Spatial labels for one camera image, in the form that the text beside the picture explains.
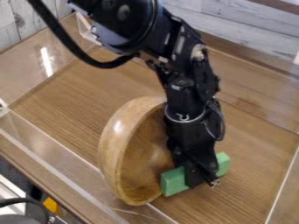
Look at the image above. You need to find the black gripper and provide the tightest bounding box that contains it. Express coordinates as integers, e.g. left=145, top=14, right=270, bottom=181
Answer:
left=163, top=106, right=222, bottom=189

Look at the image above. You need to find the green rectangular block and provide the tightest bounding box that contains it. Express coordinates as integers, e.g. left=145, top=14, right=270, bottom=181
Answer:
left=161, top=152, right=231, bottom=197

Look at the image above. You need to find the brown wooden bowl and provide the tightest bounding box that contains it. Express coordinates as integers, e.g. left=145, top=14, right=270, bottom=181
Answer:
left=98, top=96, right=174, bottom=206

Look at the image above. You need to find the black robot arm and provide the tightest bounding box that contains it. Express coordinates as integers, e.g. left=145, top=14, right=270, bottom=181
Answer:
left=69, top=0, right=226, bottom=187

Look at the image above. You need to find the yellow and black device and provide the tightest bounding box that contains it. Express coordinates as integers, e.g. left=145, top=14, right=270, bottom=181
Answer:
left=24, top=198, right=82, bottom=224

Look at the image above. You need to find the clear acrylic front wall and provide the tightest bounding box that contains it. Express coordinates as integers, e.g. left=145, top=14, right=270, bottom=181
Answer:
left=0, top=108, right=179, bottom=224

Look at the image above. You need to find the black cable at corner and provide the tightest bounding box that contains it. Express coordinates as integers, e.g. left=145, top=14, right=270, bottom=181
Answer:
left=0, top=198, right=51, bottom=224

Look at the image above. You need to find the clear acrylic corner bracket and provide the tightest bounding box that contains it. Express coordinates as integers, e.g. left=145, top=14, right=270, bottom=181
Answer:
left=77, top=12, right=102, bottom=46

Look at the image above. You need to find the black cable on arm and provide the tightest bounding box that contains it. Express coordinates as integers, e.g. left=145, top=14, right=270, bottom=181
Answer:
left=26, top=0, right=227, bottom=142

